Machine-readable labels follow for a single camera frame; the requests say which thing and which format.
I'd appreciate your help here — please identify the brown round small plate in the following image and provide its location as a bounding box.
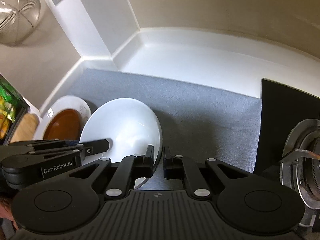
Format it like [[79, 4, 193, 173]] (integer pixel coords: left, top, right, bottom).
[[43, 109, 81, 140]]

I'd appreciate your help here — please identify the white bowl blue pattern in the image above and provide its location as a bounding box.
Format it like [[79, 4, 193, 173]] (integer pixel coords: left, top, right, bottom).
[[80, 98, 162, 173]]

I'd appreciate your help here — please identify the person left hand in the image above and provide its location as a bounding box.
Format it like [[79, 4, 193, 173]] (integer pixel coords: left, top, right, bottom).
[[0, 197, 19, 230]]

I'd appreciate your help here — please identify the wooden cutting board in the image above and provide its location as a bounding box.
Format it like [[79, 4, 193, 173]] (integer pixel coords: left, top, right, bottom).
[[10, 113, 39, 143]]

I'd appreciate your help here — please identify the grey dish mat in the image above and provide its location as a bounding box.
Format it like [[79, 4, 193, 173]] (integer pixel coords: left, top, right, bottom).
[[68, 69, 262, 172]]

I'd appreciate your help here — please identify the colourful snack package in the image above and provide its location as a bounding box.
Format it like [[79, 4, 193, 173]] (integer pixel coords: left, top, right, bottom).
[[1, 79, 17, 140]]

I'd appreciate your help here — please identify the black gas stove top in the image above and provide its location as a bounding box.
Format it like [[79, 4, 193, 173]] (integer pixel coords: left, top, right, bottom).
[[254, 78, 319, 174]]

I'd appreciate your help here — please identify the gas burner with grate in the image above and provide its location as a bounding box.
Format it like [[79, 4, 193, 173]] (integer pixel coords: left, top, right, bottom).
[[280, 119, 319, 232]]

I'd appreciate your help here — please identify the steel mesh strainer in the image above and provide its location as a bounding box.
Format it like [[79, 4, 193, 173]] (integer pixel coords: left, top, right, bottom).
[[1, 0, 41, 46]]

